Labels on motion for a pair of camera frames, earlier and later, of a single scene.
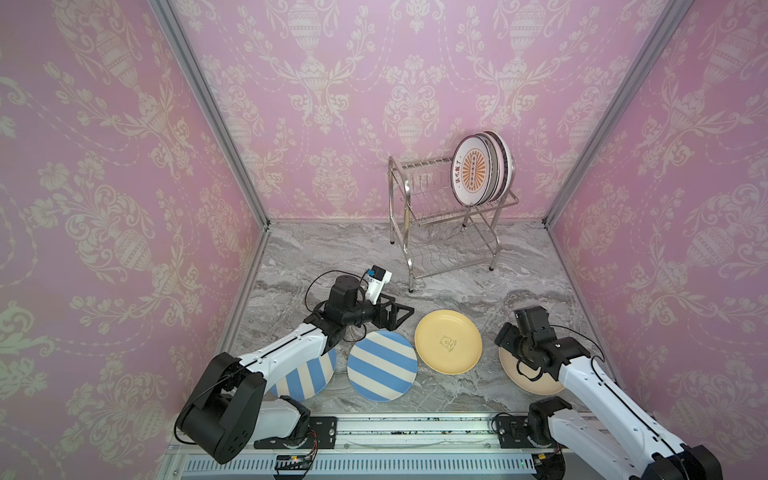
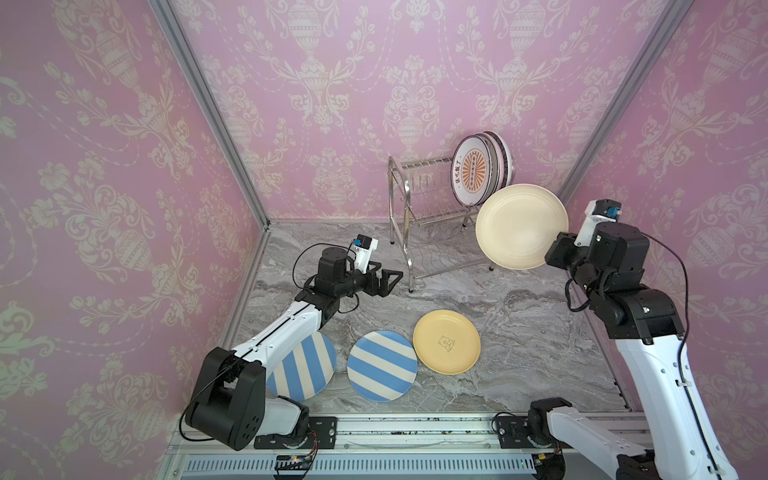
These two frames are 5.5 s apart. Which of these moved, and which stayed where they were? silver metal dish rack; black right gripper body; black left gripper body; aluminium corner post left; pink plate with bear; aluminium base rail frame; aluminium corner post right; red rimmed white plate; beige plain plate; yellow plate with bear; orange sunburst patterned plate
Moved: beige plain plate; orange sunburst patterned plate; black right gripper body; black left gripper body
Stayed: yellow plate with bear; pink plate with bear; red rimmed white plate; aluminium corner post right; aluminium corner post left; aluminium base rail frame; silver metal dish rack
